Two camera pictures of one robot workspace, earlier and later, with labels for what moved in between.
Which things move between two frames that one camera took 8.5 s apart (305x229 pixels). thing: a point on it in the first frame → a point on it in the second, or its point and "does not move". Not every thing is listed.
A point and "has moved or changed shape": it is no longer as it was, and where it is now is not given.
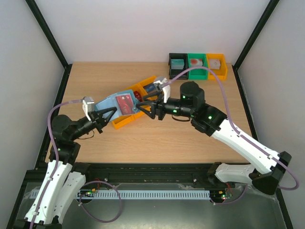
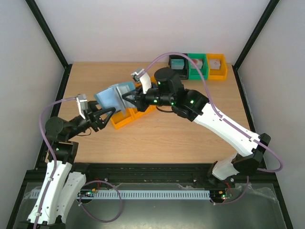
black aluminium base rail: x=131 y=173 does not move
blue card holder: x=124 y=102 has moved or changed shape
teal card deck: x=177 y=64 does not move
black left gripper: x=98 y=119 does not move
